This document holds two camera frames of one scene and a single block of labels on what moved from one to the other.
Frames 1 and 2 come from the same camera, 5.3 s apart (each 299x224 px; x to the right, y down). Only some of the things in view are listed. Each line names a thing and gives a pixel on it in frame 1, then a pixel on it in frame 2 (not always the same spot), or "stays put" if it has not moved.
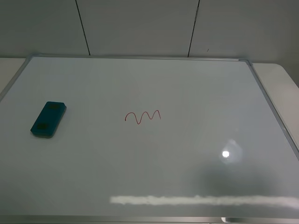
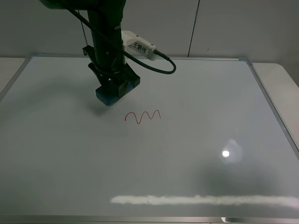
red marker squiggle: (142, 115) stays put
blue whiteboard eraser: (49, 119) to (109, 94)
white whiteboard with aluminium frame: (143, 138) stays put
